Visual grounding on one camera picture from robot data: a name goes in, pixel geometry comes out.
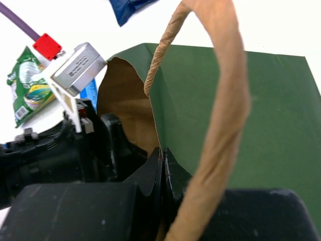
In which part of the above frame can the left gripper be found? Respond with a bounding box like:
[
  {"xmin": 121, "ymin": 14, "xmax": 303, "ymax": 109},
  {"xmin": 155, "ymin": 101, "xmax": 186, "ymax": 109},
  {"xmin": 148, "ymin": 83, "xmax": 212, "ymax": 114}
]
[{"xmin": 50, "ymin": 98, "xmax": 147, "ymax": 182}]

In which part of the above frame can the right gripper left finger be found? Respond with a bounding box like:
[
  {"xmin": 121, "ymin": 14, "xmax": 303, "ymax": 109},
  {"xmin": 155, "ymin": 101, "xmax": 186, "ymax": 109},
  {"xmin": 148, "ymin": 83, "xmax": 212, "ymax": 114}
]
[{"xmin": 1, "ymin": 148, "xmax": 163, "ymax": 240}]

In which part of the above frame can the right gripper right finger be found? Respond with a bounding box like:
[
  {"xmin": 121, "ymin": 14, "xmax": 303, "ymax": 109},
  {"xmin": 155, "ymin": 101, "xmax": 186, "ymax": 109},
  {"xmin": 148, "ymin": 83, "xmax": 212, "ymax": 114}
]
[{"xmin": 163, "ymin": 147, "xmax": 320, "ymax": 241}]

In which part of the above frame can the green paper bag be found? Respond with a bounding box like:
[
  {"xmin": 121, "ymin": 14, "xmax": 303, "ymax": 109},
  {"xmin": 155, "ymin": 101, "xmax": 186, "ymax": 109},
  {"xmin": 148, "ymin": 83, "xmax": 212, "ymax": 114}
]
[{"xmin": 96, "ymin": 0, "xmax": 321, "ymax": 241}]

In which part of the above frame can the green snack packet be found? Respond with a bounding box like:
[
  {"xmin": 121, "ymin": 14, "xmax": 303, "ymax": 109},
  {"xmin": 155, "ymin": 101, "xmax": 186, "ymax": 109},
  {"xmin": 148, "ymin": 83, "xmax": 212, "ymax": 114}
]
[{"xmin": 7, "ymin": 46, "xmax": 55, "ymax": 128}]

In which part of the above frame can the dark blue snack packet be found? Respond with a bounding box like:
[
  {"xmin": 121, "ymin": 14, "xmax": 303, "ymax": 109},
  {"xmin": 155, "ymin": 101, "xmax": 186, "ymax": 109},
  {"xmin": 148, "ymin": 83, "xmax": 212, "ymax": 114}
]
[{"xmin": 109, "ymin": 0, "xmax": 156, "ymax": 27}]

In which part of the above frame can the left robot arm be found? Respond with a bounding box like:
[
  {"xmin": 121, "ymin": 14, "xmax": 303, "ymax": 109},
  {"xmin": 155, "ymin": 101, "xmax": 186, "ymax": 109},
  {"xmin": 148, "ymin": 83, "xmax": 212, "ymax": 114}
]
[{"xmin": 1, "ymin": 98, "xmax": 147, "ymax": 208}]

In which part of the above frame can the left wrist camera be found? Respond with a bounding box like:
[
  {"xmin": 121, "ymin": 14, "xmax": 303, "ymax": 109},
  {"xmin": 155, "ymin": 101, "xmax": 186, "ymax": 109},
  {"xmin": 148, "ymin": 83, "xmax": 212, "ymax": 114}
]
[{"xmin": 37, "ymin": 42, "xmax": 107, "ymax": 133}]

